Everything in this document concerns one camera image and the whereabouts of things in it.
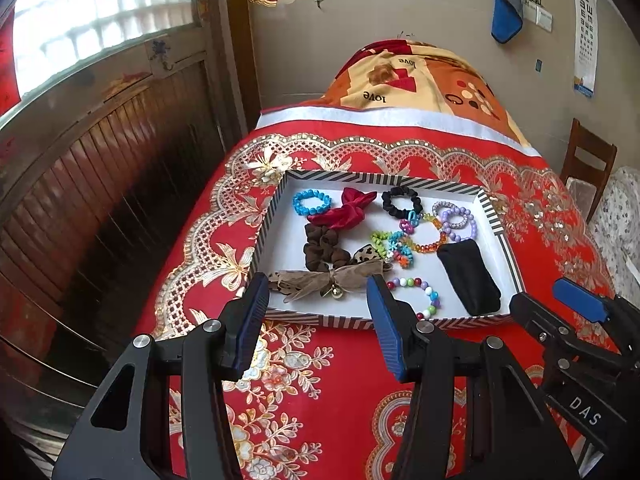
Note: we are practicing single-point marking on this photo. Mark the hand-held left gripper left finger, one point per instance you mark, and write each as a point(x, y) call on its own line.
point(250, 320)

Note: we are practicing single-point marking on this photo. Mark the red gold patterned tablecloth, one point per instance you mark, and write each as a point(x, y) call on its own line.
point(350, 385)

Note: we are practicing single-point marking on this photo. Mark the brown wooden door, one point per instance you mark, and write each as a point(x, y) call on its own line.
point(100, 185)

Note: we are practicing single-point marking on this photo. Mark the white lace cloth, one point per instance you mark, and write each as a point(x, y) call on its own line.
point(620, 210)

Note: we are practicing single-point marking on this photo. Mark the black scrunchie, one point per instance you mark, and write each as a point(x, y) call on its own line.
point(387, 202)

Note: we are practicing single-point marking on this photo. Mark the black cloth pouch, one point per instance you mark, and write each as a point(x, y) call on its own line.
point(470, 280)

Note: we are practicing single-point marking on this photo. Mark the white wall switch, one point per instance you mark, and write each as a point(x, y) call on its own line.
point(537, 12)

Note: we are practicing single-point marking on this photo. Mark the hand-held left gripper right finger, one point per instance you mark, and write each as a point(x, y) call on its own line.
point(385, 325)

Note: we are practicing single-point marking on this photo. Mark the leopard hair bow with bells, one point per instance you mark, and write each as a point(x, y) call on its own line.
point(305, 280)

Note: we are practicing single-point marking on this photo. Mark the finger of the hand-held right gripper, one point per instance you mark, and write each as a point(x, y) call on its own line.
point(580, 300)
point(540, 325)

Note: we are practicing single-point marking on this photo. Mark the striped white jewelry box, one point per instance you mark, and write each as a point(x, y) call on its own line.
point(285, 240)

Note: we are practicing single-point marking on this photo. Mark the eye chart poster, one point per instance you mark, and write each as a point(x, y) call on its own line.
point(585, 35)

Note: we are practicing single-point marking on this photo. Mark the window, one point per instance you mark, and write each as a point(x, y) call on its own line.
point(100, 10)

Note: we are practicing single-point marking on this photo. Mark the blue grey towel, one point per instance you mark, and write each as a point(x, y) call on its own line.
point(502, 15)

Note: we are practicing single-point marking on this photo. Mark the orange printed blanket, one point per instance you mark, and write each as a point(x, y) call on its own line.
point(440, 80)

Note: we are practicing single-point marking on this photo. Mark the wooden chair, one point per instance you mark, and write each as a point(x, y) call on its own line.
point(582, 145)

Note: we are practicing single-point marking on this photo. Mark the red satin hair bow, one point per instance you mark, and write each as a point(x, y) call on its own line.
point(340, 212)

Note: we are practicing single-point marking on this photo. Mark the red paper window decoration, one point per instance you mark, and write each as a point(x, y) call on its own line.
point(6, 75)

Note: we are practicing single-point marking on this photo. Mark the brown scrunchie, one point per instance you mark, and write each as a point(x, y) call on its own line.
point(320, 245)

